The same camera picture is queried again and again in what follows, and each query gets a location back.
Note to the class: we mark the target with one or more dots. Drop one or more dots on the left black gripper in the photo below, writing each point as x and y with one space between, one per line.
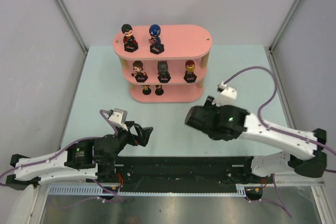
130 131

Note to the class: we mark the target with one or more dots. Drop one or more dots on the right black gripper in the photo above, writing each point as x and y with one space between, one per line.
203 117

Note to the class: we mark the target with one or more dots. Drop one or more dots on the red gold armor figurine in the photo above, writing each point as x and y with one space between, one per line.
190 76

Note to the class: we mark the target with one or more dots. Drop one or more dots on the brown-haired archer figurine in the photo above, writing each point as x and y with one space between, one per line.
138 73

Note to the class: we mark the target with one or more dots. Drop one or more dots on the grey masked bat figurine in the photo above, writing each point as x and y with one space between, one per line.
163 73

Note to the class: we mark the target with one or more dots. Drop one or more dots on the blue shield hero figurine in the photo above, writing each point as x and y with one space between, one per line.
156 47

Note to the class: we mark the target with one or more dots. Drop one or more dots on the dark-haired red-suit figurine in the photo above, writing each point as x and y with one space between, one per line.
129 41

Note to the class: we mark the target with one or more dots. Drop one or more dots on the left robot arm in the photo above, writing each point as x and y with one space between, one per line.
86 159

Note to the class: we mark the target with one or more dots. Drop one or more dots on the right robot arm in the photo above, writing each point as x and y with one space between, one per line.
300 151

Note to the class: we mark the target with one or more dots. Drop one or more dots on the pink three-tier shelf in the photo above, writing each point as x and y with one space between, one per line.
181 43

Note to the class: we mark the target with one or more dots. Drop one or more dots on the teal-haired princess figurine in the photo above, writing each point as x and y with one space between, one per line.
146 89

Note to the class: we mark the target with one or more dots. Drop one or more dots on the black-haired red dress figurine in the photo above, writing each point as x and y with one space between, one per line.
159 90

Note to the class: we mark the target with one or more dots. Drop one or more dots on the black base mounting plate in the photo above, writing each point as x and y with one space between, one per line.
185 174

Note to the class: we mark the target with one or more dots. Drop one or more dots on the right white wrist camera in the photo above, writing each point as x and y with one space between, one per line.
227 95

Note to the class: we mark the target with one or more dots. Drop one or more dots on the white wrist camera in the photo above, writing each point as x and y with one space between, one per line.
227 95
117 117

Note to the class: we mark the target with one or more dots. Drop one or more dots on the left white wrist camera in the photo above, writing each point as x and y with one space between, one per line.
117 117

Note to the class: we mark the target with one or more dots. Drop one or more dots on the aluminium frame rail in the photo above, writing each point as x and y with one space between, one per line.
297 180

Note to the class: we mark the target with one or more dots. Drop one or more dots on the white slotted cable duct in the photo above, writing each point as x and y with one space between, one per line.
95 190

